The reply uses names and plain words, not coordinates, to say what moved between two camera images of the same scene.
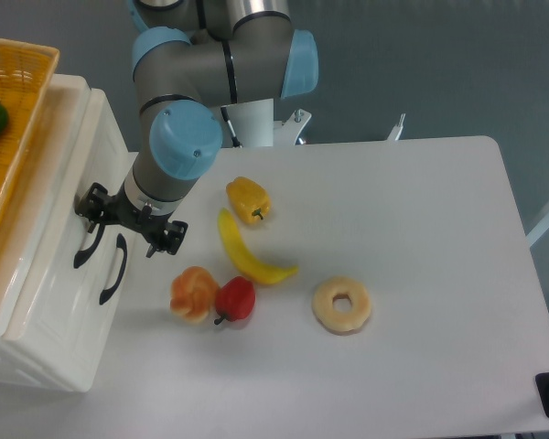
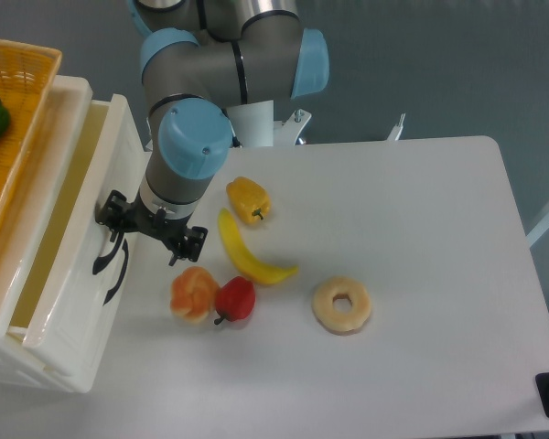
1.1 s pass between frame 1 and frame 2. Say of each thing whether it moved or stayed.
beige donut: stayed
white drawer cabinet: stayed
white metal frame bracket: stayed
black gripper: moved
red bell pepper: stayed
